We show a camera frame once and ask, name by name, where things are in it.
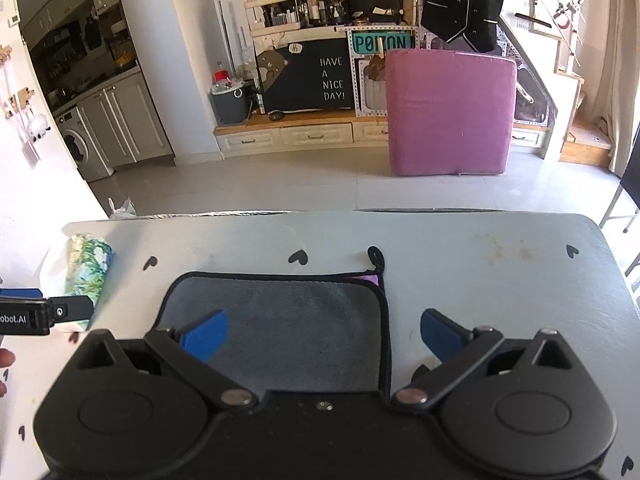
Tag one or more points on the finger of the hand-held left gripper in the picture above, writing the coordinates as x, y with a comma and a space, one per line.
70, 308
20, 294

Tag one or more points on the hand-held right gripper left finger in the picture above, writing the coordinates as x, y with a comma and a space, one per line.
205, 337

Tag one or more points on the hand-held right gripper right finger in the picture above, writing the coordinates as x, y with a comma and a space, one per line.
442, 337

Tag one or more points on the grey towel with black edge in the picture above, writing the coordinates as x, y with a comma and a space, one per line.
300, 320

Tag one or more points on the person's left hand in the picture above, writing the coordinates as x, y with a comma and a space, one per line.
5, 358

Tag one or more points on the floral tissue pack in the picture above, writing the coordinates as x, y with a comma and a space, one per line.
90, 272

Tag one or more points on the clear plastic bag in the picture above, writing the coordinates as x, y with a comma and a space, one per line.
122, 208

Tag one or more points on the silver washing machine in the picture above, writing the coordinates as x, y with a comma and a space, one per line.
82, 145

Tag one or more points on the white sheep toy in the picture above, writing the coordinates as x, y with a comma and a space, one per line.
39, 127

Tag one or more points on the cream kitchen base cabinets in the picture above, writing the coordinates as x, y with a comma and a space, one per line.
120, 125

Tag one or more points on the pink upright cushion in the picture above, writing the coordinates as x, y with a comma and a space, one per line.
450, 115

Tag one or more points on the low wooden drawer cabinet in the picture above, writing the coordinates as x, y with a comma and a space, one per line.
310, 135

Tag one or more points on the grey waste bin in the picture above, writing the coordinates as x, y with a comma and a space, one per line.
231, 106

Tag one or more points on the black chair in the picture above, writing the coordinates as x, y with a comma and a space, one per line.
627, 190

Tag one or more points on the white perforated panel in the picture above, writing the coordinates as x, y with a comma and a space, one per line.
371, 95

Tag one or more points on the wooden staircase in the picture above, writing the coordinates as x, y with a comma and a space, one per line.
575, 85

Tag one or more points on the teal sign plate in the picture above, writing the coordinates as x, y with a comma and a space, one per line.
382, 42

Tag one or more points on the black vest with white piping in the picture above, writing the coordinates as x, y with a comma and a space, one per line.
462, 0

